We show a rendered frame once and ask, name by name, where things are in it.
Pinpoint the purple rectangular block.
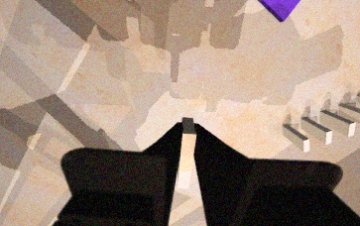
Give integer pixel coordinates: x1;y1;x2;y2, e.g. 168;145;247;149
258;0;301;23

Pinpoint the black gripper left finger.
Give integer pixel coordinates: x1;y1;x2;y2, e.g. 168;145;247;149
60;122;183;226

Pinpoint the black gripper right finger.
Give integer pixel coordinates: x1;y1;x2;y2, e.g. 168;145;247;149
193;123;343;226

